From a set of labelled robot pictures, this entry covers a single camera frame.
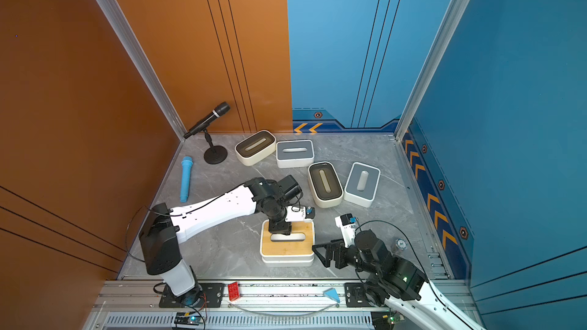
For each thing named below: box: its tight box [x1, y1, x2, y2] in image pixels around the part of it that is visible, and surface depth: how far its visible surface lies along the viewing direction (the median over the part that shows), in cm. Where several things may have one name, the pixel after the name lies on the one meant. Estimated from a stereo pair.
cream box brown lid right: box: [307, 161, 344, 209], surface depth 96 cm
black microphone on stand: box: [183, 101, 231, 165], surface depth 98 cm
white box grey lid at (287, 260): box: [259, 252, 315, 267], surface depth 77 cm
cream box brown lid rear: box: [234, 129, 277, 167], surface depth 111 cm
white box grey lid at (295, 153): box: [275, 139, 315, 169], surface depth 108 cm
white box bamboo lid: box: [259, 219, 315, 257], surface depth 74 cm
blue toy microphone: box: [179, 155, 194, 204], surface depth 104 cm
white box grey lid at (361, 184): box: [343, 161, 381, 208], surface depth 97 cm
